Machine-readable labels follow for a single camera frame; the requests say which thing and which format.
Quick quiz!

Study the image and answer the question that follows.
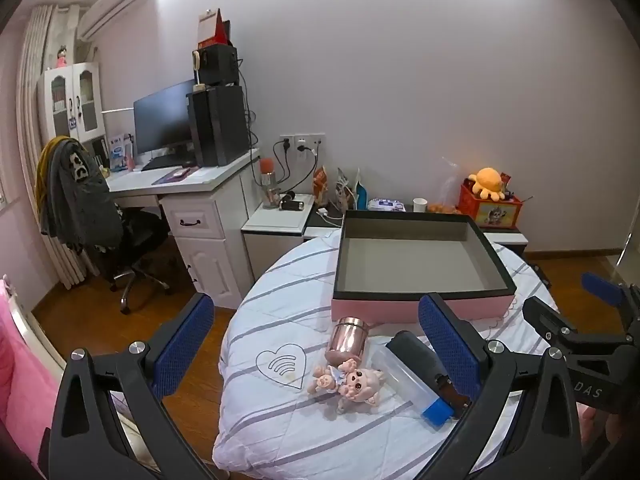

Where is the black tv remote control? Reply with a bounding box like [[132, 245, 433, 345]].
[[386, 330, 471, 418]]

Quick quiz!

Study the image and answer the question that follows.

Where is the clear tube blue cap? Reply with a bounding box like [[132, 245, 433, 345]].
[[371, 347, 454, 428]]

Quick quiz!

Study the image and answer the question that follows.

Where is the pink pig-eared doll figure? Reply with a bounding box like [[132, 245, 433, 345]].
[[307, 359, 385, 414]]

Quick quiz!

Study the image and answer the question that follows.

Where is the rose gold metal canister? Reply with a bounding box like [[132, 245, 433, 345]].
[[324, 316, 369, 366]]

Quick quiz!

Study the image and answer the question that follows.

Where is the pink bedding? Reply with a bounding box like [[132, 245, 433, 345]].
[[1, 280, 60, 478]]

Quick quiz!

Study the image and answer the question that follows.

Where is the red cartoon storage box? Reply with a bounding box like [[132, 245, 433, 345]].
[[457, 179, 523, 230]]

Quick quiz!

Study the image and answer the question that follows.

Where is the orange octopus plush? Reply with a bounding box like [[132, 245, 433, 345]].
[[468, 167, 506, 202]]

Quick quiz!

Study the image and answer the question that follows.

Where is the white striped quilt cover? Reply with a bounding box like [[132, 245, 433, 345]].
[[211, 228, 559, 480]]

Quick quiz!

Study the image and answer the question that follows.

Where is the bag of oranges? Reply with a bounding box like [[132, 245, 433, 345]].
[[427, 157, 463, 214]]

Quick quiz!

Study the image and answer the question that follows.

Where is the pink black tray box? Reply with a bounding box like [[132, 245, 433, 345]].
[[330, 209, 518, 324]]

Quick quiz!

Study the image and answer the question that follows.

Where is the white paper cup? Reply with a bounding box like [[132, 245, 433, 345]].
[[412, 197, 428, 212]]

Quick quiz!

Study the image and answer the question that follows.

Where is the black office chair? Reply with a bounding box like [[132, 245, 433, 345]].
[[87, 208, 171, 315]]

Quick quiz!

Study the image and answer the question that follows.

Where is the wet wipes pack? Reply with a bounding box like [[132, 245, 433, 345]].
[[367, 198, 406, 212]]

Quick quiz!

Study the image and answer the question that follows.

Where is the dark jacket on chair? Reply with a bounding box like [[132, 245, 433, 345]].
[[35, 136, 122, 254]]

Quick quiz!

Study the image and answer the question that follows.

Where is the blue snack bag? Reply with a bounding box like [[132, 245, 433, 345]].
[[355, 170, 368, 210]]

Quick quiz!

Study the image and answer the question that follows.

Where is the white computer desk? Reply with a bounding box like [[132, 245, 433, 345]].
[[106, 150, 259, 309]]

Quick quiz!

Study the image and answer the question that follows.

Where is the low black white cabinet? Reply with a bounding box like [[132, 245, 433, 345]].
[[242, 195, 527, 280]]

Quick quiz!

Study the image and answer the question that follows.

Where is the orange snack bag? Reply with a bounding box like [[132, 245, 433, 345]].
[[312, 167, 329, 207]]

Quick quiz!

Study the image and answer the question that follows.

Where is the orange-lid glass bottle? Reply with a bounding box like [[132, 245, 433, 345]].
[[259, 158, 280, 208]]

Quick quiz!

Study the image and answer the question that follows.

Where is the black cylindrical bluetooth speaker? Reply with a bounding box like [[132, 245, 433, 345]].
[[279, 200, 305, 211]]

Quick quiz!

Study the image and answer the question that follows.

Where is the black computer monitor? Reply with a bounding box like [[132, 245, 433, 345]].
[[134, 80, 195, 170]]

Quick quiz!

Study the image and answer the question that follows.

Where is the black pc tower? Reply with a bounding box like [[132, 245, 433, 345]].
[[186, 86, 250, 167]]

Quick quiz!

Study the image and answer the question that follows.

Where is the white glass-door cabinet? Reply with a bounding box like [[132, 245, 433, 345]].
[[38, 63, 105, 144]]

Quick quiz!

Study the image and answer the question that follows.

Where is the black speaker box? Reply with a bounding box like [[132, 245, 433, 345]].
[[192, 44, 240, 86]]

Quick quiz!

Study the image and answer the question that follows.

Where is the red white desk calendar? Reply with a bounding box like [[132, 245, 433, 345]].
[[198, 9, 230, 50]]

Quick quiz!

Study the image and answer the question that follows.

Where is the white air conditioner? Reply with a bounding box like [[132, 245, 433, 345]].
[[77, 0, 145, 42]]

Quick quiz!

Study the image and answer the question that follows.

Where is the white wall power outlet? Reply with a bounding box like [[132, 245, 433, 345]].
[[280, 132, 326, 156]]

